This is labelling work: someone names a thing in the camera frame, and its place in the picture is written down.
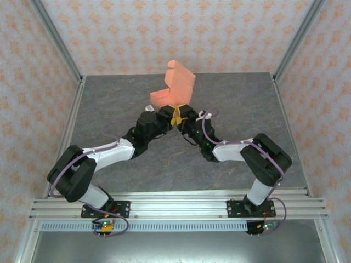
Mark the pink paper box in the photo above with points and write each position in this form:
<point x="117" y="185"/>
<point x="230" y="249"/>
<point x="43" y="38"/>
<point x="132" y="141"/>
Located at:
<point x="178" y="82"/>

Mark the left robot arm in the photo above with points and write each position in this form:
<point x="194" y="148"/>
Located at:
<point x="109" y="153"/>

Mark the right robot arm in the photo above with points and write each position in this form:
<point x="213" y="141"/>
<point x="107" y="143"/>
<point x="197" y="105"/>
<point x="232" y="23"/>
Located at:
<point x="263" y="161"/>

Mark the aluminium base beam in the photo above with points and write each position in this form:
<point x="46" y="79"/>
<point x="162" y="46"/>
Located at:
<point x="178" y="205"/>

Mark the small circuit board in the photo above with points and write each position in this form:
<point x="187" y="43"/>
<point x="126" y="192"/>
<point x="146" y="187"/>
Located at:
<point x="264" y="226"/>
<point x="105" y="225"/>

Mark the grey metal sheet panel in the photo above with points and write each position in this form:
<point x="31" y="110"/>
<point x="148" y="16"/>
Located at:
<point x="175" y="249"/>

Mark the aluminium table edge rail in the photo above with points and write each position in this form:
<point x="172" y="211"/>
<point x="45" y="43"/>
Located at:
<point x="70" y="120"/>
<point x="287" y="120"/>

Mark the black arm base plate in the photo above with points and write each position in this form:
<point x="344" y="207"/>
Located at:
<point x="123" y="208"/>
<point x="234" y="208"/>

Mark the aluminium frame post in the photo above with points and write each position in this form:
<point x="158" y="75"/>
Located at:
<point x="297" y="41"/>
<point x="58" y="41"/>

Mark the aluminium frame rail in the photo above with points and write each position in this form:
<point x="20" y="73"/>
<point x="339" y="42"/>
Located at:
<point x="326" y="243"/>
<point x="26" y="243"/>

